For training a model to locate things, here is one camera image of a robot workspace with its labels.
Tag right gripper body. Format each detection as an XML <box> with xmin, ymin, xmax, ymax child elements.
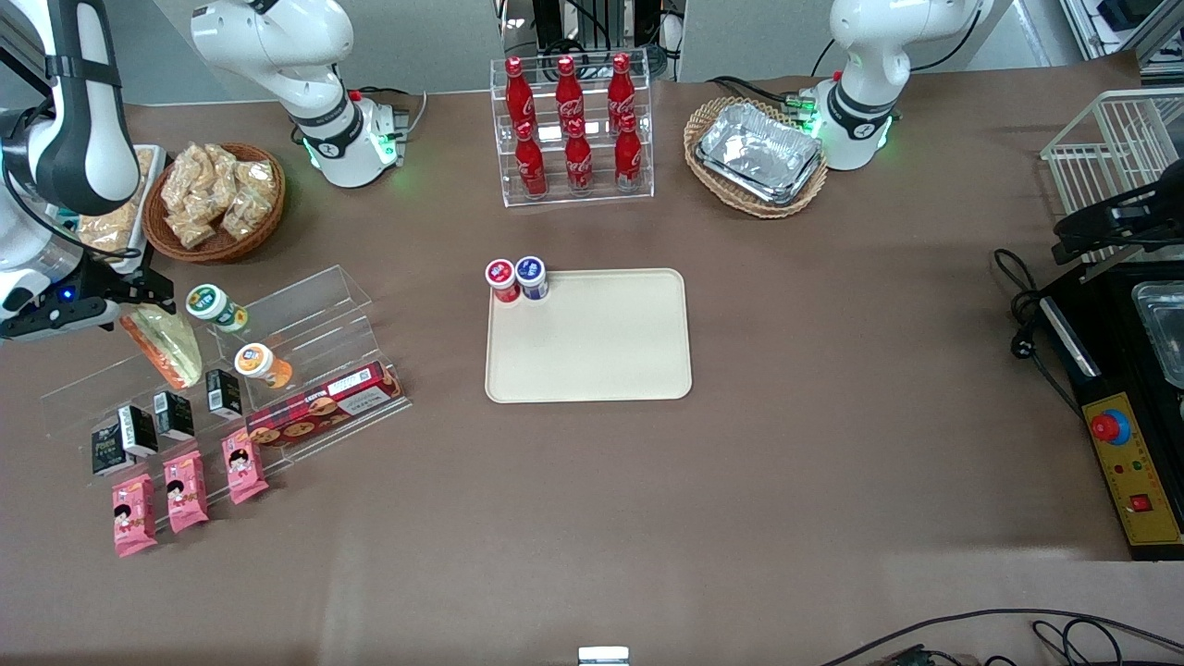
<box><xmin>0</xmin><ymin>259</ymin><xmax>108</xmax><ymax>321</ymax></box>

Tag triangle sandwich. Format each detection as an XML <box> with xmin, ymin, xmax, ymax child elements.
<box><xmin>120</xmin><ymin>305</ymin><xmax>205</xmax><ymax>390</ymax></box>

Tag white rectangular snack tray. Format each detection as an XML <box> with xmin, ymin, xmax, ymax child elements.
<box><xmin>79</xmin><ymin>145</ymin><xmax>168</xmax><ymax>275</ymax></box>

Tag cream plastic tray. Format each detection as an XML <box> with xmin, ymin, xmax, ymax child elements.
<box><xmin>485</xmin><ymin>268</ymin><xmax>693</xmax><ymax>404</ymax></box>

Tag silver foil tray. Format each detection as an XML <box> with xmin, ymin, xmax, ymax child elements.
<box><xmin>698</xmin><ymin>102</ymin><xmax>822</xmax><ymax>193</ymax></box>
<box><xmin>694</xmin><ymin>139</ymin><xmax>825</xmax><ymax>206</ymax></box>

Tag green-lid small cup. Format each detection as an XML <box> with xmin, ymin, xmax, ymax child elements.
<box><xmin>185</xmin><ymin>283</ymin><xmax>249</xmax><ymax>335</ymax></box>

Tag clear bag of beige snacks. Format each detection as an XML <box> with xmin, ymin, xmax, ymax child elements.
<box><xmin>200</xmin><ymin>143</ymin><xmax>247</xmax><ymax>200</ymax></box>
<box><xmin>220</xmin><ymin>190</ymin><xmax>270</xmax><ymax>241</ymax></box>
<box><xmin>237</xmin><ymin>159</ymin><xmax>278</xmax><ymax>201</ymax></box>
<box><xmin>166</xmin><ymin>208</ymin><xmax>219</xmax><ymax>249</ymax></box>
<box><xmin>162</xmin><ymin>143</ymin><xmax>210</xmax><ymax>216</ymax></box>

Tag brown wicker basket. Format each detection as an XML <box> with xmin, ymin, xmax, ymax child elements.
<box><xmin>142</xmin><ymin>142</ymin><xmax>287</xmax><ymax>265</ymax></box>

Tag small black carton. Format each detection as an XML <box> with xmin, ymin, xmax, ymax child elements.
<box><xmin>117</xmin><ymin>404</ymin><xmax>159</xmax><ymax>458</ymax></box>
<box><xmin>204</xmin><ymin>368</ymin><xmax>244</xmax><ymax>420</ymax></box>
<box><xmin>153</xmin><ymin>390</ymin><xmax>196</xmax><ymax>442</ymax></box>
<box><xmin>91</xmin><ymin>421</ymin><xmax>128</xmax><ymax>478</ymax></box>

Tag orange-lid small cup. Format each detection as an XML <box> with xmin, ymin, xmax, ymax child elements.
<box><xmin>233</xmin><ymin>342</ymin><xmax>294</xmax><ymax>389</ymax></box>

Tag clear acrylic tiered shelf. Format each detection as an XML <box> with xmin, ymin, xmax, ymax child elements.
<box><xmin>40</xmin><ymin>265</ymin><xmax>413</xmax><ymax>508</ymax></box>

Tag pink snack packet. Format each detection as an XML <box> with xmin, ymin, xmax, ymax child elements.
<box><xmin>111</xmin><ymin>474</ymin><xmax>158</xmax><ymax>559</ymax></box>
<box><xmin>163</xmin><ymin>450</ymin><xmax>210</xmax><ymax>534</ymax></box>
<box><xmin>222</xmin><ymin>431</ymin><xmax>270</xmax><ymax>505</ymax></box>

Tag red cookie box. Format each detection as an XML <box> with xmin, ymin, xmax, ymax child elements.
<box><xmin>245</xmin><ymin>362</ymin><xmax>405</xmax><ymax>448</ymax></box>

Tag red-lid small cup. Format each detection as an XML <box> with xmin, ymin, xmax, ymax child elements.
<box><xmin>485</xmin><ymin>258</ymin><xmax>521</xmax><ymax>304</ymax></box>

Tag blue-lid small cup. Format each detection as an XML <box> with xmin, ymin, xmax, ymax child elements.
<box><xmin>514</xmin><ymin>255</ymin><xmax>550</xmax><ymax>302</ymax></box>

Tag red cola bottle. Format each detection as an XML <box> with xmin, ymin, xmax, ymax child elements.
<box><xmin>614</xmin><ymin>113</ymin><xmax>644</xmax><ymax>191</ymax></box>
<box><xmin>564</xmin><ymin>118</ymin><xmax>594</xmax><ymax>192</ymax></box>
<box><xmin>504</xmin><ymin>57</ymin><xmax>537</xmax><ymax>130</ymax></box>
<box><xmin>555</xmin><ymin>55</ymin><xmax>586</xmax><ymax>129</ymax></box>
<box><xmin>514</xmin><ymin>120</ymin><xmax>549</xmax><ymax>198</ymax></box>
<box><xmin>608</xmin><ymin>53</ymin><xmax>637</xmax><ymax>123</ymax></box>

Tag clear acrylic bottle rack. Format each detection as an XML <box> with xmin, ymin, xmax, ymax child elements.
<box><xmin>490</xmin><ymin>57</ymin><xmax>655</xmax><ymax>208</ymax></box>

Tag black equipment rack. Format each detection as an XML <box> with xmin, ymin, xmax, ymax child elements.
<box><xmin>499</xmin><ymin>0</ymin><xmax>687</xmax><ymax>80</ymax></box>

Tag light woven wicker basket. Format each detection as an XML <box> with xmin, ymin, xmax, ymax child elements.
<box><xmin>684</xmin><ymin>96</ymin><xmax>830</xmax><ymax>219</ymax></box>

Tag black sealing machine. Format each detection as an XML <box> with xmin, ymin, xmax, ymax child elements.
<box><xmin>1036</xmin><ymin>259</ymin><xmax>1184</xmax><ymax>561</ymax></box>

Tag yellow control panel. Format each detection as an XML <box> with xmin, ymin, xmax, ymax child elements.
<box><xmin>1080</xmin><ymin>392</ymin><xmax>1183</xmax><ymax>547</ymax></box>

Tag clear plastic container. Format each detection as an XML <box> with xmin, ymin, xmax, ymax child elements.
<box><xmin>1132</xmin><ymin>281</ymin><xmax>1184</xmax><ymax>389</ymax></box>

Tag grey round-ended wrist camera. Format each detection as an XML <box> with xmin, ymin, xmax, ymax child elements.
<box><xmin>0</xmin><ymin>294</ymin><xmax>123</xmax><ymax>342</ymax></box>

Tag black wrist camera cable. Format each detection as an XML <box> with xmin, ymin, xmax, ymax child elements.
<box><xmin>0</xmin><ymin>102</ymin><xmax>142</xmax><ymax>260</ymax></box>

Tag black left arm base cables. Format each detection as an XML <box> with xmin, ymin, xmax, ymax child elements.
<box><xmin>708</xmin><ymin>74</ymin><xmax>817</xmax><ymax>117</ymax></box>

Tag black power cable with plug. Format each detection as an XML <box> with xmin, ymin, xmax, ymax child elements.
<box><xmin>993</xmin><ymin>248</ymin><xmax>1085</xmax><ymax>419</ymax></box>

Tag long black cable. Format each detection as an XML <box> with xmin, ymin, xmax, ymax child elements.
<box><xmin>819</xmin><ymin>608</ymin><xmax>1184</xmax><ymax>666</ymax></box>

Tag white wire basket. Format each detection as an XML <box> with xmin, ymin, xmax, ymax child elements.
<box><xmin>1041</xmin><ymin>88</ymin><xmax>1184</xmax><ymax>265</ymax></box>

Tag looped black cable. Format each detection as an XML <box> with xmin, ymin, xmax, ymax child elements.
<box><xmin>1031</xmin><ymin>618</ymin><xmax>1184</xmax><ymax>666</ymax></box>

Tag aluminium frame with equipment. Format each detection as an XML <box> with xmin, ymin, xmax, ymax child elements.
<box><xmin>1059</xmin><ymin>0</ymin><xmax>1184</xmax><ymax>77</ymax></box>

